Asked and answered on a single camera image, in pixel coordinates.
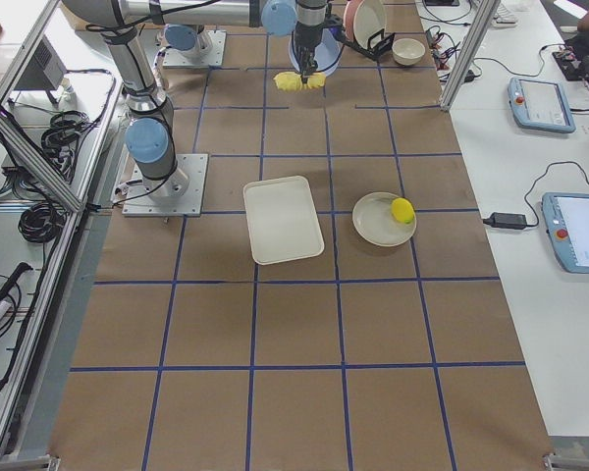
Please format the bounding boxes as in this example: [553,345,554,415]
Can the light blue plate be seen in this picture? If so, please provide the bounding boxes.
[315,29,342,76]

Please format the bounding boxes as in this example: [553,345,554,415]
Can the aluminium frame post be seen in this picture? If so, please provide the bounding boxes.
[440,0,500,112]

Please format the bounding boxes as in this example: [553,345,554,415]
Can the yellow lemon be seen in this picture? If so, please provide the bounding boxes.
[391,197,415,225]

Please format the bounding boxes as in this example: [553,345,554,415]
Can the yellow bread roll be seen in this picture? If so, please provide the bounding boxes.
[273,72,327,91]

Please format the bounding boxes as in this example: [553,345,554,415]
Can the upper teach pendant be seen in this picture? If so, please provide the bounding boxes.
[508,78,576,133]

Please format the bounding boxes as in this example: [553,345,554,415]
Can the pink plate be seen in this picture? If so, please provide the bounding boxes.
[343,0,362,42]

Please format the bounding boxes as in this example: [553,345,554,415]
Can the cream white plate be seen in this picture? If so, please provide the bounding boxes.
[353,0,387,44]

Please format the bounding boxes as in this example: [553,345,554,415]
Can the lower teach pendant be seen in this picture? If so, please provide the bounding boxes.
[541,192,589,274]

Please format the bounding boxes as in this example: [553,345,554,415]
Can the black dish rack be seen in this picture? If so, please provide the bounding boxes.
[335,17,396,63]

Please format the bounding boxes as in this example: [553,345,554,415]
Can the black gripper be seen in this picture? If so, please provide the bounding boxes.
[293,31,321,83]

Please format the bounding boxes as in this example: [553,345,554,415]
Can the cream bowl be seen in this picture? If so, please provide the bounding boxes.
[392,38,426,67]

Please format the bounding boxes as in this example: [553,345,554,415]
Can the white round dish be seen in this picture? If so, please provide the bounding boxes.
[352,192,417,247]

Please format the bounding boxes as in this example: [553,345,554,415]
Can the white rectangular tray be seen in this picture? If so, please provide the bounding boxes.
[243,176,325,265]

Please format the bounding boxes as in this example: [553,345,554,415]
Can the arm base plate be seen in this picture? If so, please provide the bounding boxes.
[122,153,209,217]
[162,25,227,69]

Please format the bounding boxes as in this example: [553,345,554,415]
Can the teach pendant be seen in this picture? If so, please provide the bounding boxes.
[541,192,589,274]
[508,78,576,133]

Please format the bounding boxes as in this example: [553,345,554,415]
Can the black coiled cables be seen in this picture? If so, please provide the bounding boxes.
[18,110,102,244]

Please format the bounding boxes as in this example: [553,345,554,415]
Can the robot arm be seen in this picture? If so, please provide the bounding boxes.
[65,1,331,197]
[164,25,212,56]

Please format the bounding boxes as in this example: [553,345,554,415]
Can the black power adapter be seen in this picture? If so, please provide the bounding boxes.
[485,212,527,230]

